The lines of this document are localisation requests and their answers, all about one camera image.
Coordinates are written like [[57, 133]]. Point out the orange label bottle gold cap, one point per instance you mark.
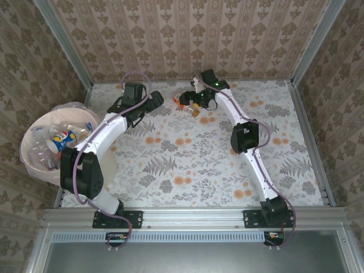
[[190, 109]]

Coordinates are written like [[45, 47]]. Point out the clear bottle blue text label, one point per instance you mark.
[[86, 127]]

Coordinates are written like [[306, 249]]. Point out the Pepsi bottle blue cap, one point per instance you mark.
[[62, 140]]

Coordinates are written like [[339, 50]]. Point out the red label bottle red cap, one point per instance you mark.
[[58, 155]]

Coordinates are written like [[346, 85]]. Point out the clear unlabelled bottle pale cap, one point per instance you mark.
[[42, 133]]

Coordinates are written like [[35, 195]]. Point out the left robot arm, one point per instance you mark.
[[108, 130]]

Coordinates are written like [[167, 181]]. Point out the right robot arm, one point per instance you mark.
[[257, 165]]

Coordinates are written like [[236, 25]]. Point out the clear plastic bin liner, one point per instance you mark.
[[71, 105]]

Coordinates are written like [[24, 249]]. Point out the white round bin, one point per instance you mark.
[[37, 173]]

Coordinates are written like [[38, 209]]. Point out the floral tablecloth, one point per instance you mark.
[[199, 159]]

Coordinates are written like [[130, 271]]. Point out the grey metal panel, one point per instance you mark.
[[193, 258]]

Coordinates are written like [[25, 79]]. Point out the aluminium frame post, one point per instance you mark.
[[65, 42], [315, 42]]

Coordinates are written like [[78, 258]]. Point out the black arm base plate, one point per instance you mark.
[[133, 219], [251, 219]]

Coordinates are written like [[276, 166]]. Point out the wide aluminium base rail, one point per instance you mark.
[[193, 217]]

